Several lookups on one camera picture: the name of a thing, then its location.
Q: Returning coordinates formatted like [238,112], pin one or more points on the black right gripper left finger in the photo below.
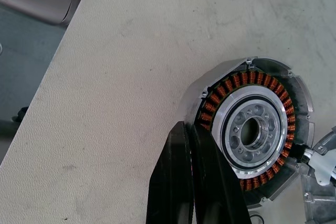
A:
[170,182]

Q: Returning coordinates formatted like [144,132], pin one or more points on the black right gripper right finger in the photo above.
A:
[218,195]

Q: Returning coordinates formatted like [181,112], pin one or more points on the silver cast motor lid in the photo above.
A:
[315,203]

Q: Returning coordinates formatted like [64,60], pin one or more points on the silver motor housing copper windings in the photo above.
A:
[252,98]

